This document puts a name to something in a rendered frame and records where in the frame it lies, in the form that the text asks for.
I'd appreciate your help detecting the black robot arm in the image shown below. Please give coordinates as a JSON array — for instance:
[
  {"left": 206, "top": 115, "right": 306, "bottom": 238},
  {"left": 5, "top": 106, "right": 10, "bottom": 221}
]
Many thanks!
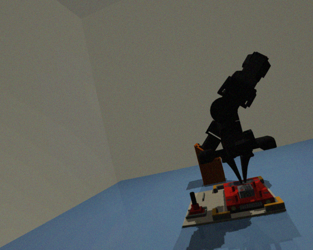
[{"left": 199, "top": 52, "right": 271, "bottom": 159}]

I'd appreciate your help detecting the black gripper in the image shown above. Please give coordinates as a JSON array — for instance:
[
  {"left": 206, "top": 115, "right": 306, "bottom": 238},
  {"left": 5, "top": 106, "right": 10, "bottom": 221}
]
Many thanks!
[{"left": 198, "top": 120, "right": 277, "bottom": 184}]

